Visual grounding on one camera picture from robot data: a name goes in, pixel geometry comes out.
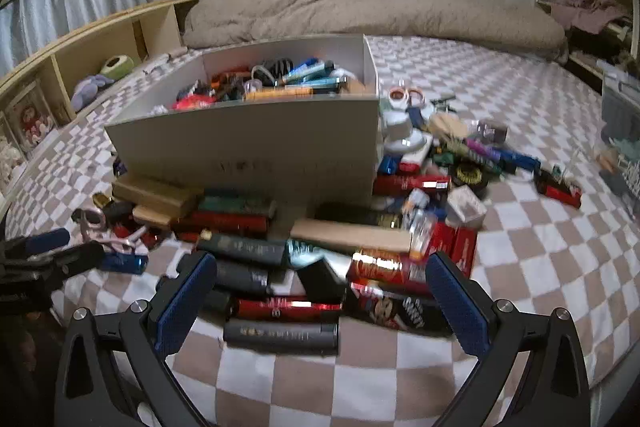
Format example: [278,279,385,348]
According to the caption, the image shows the small black box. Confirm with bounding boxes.
[295,257,346,303]

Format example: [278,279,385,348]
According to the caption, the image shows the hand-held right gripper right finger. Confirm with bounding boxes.
[424,251,591,427]

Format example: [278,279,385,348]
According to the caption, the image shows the clear storage bin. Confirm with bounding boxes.
[600,72,640,208]

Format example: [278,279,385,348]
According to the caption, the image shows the pink scissors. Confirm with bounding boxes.
[74,207,151,256]

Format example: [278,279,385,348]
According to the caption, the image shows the grey curtain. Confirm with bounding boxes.
[0,0,163,68]

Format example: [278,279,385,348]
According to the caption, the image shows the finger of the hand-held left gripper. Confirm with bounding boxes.
[35,241,107,278]
[5,228,72,260]

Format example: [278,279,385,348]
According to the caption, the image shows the long wooden box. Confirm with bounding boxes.
[290,218,413,253]

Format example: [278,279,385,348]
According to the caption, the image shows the blue metallic tube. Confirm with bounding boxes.
[97,253,149,274]

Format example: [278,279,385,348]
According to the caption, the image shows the red shiny packet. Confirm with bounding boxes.
[347,247,433,295]

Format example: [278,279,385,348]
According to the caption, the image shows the black hair claw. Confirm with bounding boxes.
[260,57,293,82]

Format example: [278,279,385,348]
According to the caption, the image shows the clear case with red doll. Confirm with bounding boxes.
[5,82,58,152]

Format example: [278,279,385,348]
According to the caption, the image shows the wooden block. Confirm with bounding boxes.
[112,174,201,218]

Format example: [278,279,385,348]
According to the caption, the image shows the small white box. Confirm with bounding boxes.
[446,184,488,223]

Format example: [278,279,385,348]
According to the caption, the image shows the red and black box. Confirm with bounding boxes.
[534,167,583,208]

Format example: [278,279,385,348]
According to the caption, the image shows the checkered bed sheet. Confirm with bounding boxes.
[0,34,640,427]

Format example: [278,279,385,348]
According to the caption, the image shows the red shiny tube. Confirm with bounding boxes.
[235,297,343,320]

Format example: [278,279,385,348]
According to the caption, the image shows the clear case with white doll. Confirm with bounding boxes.
[0,122,28,192]

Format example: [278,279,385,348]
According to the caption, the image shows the long red tube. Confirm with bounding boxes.
[372,174,451,195]

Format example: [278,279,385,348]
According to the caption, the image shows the white cardboard box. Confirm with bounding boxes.
[104,33,383,208]

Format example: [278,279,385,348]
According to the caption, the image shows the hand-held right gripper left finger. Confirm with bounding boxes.
[52,251,218,427]

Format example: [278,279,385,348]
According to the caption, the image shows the beige quilt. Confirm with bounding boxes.
[182,0,568,58]

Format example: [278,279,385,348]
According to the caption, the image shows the black lettered tube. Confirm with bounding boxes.
[196,232,291,268]

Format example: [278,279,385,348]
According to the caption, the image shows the purple tube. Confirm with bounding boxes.
[465,137,503,158]

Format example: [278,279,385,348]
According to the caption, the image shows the green plush toy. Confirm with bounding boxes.
[100,55,135,80]

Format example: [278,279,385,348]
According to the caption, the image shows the dark grey tube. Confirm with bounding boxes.
[222,319,341,355]

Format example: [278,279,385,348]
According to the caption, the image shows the red flat box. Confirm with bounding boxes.
[430,222,478,268]

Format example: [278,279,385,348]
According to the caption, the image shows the brown tape roll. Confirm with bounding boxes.
[477,119,508,145]

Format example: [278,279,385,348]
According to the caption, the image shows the white ceramic holder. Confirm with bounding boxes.
[382,104,433,155]

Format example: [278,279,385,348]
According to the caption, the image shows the pile of pink clothes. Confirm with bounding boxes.
[547,0,631,35]

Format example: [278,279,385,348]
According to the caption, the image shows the wooden bedside shelf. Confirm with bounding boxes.
[0,0,200,208]

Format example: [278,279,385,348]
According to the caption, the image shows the purple plush toy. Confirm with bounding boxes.
[70,74,113,110]

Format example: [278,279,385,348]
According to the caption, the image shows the black cartoon snack packet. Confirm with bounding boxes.
[345,282,453,335]

